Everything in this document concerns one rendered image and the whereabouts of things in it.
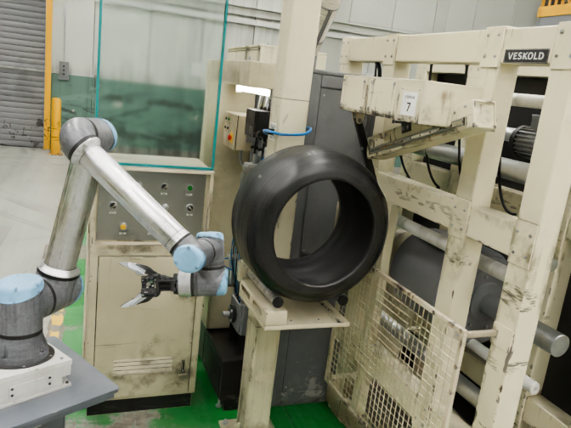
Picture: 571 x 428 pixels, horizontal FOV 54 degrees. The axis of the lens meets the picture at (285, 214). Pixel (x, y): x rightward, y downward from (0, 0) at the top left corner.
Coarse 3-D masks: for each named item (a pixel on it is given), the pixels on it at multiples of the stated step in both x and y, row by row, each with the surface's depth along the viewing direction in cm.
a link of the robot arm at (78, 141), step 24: (72, 120) 182; (72, 144) 175; (96, 144) 179; (96, 168) 176; (120, 168) 178; (120, 192) 175; (144, 192) 177; (144, 216) 173; (168, 216) 175; (168, 240) 173; (192, 240) 173; (192, 264) 171
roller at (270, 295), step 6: (252, 276) 237; (258, 282) 230; (264, 288) 224; (264, 294) 222; (270, 294) 218; (276, 294) 217; (270, 300) 216; (276, 300) 213; (282, 300) 215; (276, 306) 214
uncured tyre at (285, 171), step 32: (288, 160) 204; (320, 160) 203; (352, 160) 209; (256, 192) 202; (288, 192) 199; (352, 192) 240; (256, 224) 200; (352, 224) 244; (384, 224) 217; (256, 256) 204; (320, 256) 244; (352, 256) 238; (288, 288) 210; (320, 288) 214
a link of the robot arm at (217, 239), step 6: (198, 234) 185; (204, 234) 184; (210, 234) 184; (216, 234) 184; (222, 234) 187; (210, 240) 182; (216, 240) 184; (222, 240) 187; (216, 246) 182; (222, 246) 187; (216, 252) 182; (222, 252) 187; (216, 258) 184; (222, 258) 187; (210, 264) 185; (216, 264) 185; (222, 264) 187; (210, 270) 185
